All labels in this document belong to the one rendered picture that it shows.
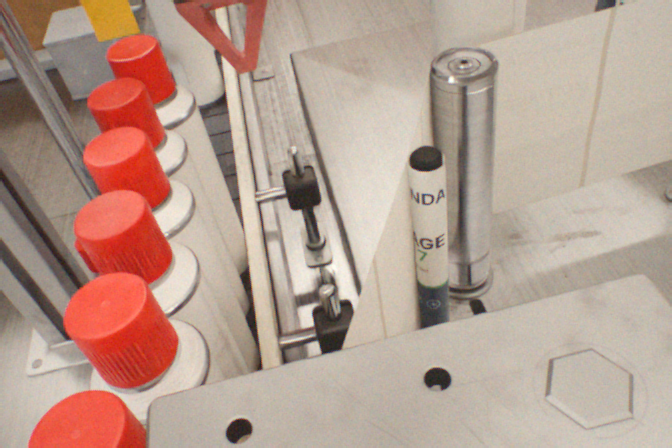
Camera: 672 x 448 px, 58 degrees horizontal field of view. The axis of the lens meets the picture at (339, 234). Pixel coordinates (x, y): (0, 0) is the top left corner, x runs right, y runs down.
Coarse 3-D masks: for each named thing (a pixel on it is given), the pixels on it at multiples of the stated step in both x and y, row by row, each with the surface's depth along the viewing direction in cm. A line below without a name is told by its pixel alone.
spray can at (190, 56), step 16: (144, 0) 62; (160, 0) 61; (160, 16) 62; (176, 16) 62; (160, 32) 64; (176, 32) 63; (192, 32) 64; (176, 48) 64; (192, 48) 65; (208, 48) 66; (176, 64) 66; (192, 64) 66; (208, 64) 67; (176, 80) 68; (192, 80) 67; (208, 80) 68; (208, 96) 69; (224, 96) 71
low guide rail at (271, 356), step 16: (224, 16) 78; (224, 64) 69; (240, 112) 62; (240, 128) 60; (240, 144) 58; (240, 160) 56; (240, 176) 54; (240, 192) 53; (256, 208) 52; (256, 224) 50; (256, 240) 48; (256, 256) 47; (256, 272) 46; (256, 288) 45; (256, 304) 44; (272, 304) 45; (272, 320) 43; (272, 336) 42; (272, 352) 41
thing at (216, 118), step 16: (224, 80) 74; (240, 96) 71; (208, 112) 69; (224, 112) 69; (208, 128) 67; (224, 128) 66; (224, 144) 64; (224, 160) 62; (224, 176) 61; (240, 208) 57; (256, 320) 47; (256, 336) 46
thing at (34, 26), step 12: (12, 0) 89; (24, 0) 89; (36, 0) 90; (48, 0) 90; (60, 0) 90; (72, 0) 91; (12, 12) 90; (24, 12) 90; (36, 12) 91; (48, 12) 91; (24, 24) 91; (36, 24) 92; (48, 24) 92; (36, 36) 93; (36, 48) 94
